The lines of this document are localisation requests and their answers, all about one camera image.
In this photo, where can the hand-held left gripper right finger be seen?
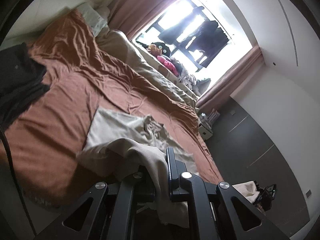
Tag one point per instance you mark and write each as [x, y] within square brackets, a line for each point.
[173, 170]

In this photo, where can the bed with brown sheet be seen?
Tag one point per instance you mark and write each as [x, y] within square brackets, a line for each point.
[75, 92]

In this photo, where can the brown plush toy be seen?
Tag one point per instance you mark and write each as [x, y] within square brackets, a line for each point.
[153, 50]

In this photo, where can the stack of black folded clothes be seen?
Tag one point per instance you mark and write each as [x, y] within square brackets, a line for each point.
[20, 80]

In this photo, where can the light blue pillow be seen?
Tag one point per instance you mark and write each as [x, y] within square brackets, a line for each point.
[96, 20]

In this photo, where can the window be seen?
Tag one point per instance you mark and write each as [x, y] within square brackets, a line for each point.
[232, 12]

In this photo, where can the beige duvet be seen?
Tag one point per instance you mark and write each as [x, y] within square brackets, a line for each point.
[140, 67]

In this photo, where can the beige jacket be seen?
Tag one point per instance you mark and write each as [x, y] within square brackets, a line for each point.
[117, 135]

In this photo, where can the dark hanging garment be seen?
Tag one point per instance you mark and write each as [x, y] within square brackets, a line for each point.
[205, 35]
[172, 35]
[215, 47]

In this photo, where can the cream padded headboard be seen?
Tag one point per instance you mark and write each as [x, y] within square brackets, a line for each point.
[50, 12]

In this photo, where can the pile of mixed clothes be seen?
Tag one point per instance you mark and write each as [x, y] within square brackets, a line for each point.
[190, 76]

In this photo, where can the pink cloth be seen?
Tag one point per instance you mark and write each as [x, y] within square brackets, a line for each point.
[167, 65]

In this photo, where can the black plush toy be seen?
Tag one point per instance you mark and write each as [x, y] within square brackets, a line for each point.
[163, 47]

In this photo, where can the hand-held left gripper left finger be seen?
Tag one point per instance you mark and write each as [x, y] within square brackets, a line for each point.
[125, 197]

